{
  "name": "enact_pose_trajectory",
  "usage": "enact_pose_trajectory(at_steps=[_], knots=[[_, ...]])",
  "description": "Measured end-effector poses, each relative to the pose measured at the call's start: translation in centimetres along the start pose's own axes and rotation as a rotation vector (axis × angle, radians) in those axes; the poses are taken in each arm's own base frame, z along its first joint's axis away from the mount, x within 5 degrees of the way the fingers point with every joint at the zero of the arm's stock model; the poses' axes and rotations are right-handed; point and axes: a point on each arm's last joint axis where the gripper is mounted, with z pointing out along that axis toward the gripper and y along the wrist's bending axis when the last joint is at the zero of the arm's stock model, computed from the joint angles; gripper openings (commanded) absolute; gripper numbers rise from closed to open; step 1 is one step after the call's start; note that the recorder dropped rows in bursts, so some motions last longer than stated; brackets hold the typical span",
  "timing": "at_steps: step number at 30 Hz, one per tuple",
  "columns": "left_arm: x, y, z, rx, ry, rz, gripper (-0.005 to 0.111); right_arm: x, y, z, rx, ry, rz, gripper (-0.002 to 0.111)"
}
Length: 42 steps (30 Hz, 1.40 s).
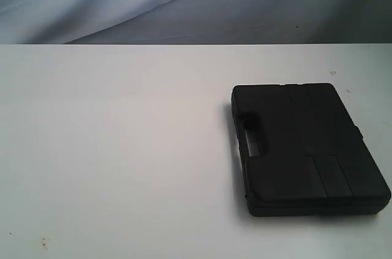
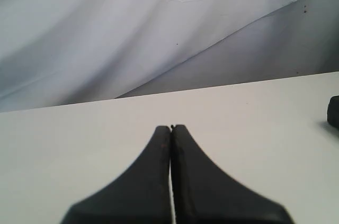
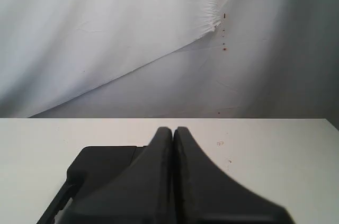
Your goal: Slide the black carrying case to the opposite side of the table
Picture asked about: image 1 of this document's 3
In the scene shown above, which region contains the white backdrop cloth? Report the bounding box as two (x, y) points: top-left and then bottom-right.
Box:
(1, 0), (391, 44)

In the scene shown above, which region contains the black plastic carry case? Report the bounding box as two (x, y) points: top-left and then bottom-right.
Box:
(231, 83), (391, 217)

